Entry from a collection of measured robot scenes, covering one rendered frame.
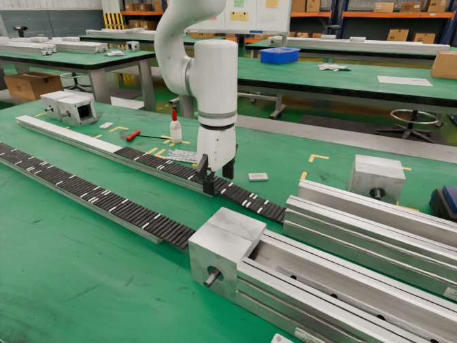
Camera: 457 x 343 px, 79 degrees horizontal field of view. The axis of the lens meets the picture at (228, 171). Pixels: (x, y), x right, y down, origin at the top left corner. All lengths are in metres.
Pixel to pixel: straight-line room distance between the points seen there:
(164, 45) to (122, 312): 0.45
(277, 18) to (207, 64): 2.80
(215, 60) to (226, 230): 0.30
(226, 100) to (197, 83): 0.06
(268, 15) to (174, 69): 2.81
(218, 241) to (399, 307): 0.26
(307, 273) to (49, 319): 0.40
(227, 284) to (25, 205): 0.55
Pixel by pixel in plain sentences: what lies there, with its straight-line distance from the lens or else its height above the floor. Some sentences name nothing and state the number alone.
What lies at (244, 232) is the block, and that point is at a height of 0.87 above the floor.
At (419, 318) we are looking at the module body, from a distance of 0.48.
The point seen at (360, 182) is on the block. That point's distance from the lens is 0.70.
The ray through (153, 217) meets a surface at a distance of 0.61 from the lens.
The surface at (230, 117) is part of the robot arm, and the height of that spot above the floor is 0.99.
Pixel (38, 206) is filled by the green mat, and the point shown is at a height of 0.78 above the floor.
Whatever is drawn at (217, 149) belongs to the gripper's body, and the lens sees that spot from 0.60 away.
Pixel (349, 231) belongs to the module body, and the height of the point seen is 0.84.
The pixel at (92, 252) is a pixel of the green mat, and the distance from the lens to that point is 0.62.
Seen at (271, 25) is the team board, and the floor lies 1.04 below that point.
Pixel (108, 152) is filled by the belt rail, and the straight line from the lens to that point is 0.94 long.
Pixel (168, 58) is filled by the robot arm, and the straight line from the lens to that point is 0.58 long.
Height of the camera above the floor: 1.19
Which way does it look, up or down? 30 degrees down
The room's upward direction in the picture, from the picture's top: straight up
